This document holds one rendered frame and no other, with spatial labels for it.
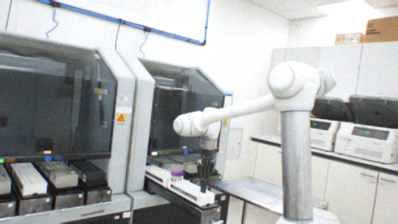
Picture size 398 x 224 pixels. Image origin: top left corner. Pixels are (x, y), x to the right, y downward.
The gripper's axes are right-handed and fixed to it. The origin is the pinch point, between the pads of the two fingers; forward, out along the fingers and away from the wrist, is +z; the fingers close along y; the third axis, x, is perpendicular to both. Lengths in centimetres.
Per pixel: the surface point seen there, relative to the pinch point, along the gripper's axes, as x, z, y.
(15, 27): -157, -84, 68
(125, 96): -46, -42, 27
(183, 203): -6.5, 10.7, 6.9
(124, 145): -46, -13, 24
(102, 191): -37, 10, 39
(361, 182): -2, 24, -228
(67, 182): -45, 5, 55
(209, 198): 4.5, 5.5, -0.9
